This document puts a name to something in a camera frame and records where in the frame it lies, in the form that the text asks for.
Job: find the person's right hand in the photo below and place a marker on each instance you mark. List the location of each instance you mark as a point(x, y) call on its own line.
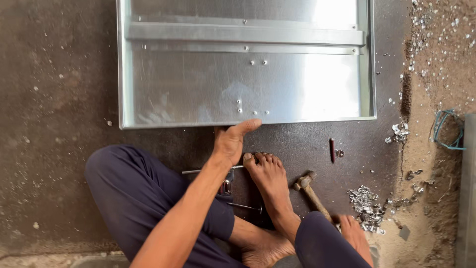
point(353, 232)

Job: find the person's left hand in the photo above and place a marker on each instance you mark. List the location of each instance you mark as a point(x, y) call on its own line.
point(228, 143)

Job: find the large galvanized sheet metal tray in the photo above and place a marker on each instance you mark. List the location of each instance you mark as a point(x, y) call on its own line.
point(223, 82)

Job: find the large pile of metal scraps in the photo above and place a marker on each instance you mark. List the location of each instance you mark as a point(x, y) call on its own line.
point(366, 210)

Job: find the person's right trouser leg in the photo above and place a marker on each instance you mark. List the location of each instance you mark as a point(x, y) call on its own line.
point(323, 242)

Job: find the person's trouser leg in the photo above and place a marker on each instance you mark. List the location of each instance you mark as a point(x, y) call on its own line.
point(323, 242)
point(148, 201)

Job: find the thin steel rod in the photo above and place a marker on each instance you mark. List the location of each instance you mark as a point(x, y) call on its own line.
point(202, 171)

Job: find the chrome hand riveter tool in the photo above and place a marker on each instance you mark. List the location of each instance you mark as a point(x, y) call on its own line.
point(225, 184)

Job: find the small grey flat piece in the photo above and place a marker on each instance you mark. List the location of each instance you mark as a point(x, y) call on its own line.
point(404, 232)

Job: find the person's right foot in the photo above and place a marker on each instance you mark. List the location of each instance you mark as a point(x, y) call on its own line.
point(271, 186)

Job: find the person's foot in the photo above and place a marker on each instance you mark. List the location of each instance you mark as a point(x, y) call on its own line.
point(271, 186)
point(266, 247)

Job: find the dark steel punch nail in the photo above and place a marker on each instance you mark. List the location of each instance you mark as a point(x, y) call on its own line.
point(243, 206)

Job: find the loose bent metal offcuts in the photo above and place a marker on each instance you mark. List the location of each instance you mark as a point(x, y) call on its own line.
point(416, 186)

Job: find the dark red marker pen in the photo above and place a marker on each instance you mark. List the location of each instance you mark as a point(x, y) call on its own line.
point(331, 150)

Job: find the person's left foot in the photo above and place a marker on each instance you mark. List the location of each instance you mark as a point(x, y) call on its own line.
point(266, 247)

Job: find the person's left trouser leg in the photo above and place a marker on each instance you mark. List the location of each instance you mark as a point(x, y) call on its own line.
point(148, 201)

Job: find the small heap of metal scraps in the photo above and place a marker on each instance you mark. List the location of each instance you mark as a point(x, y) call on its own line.
point(399, 132)

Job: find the grey metal sheet panel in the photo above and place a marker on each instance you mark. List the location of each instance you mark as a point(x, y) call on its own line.
point(467, 193)

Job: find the scattered metal punchings on ground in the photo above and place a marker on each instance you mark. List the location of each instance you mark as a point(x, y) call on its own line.
point(427, 33)

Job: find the small metal bracket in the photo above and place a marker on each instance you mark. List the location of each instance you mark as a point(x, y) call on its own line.
point(339, 153)

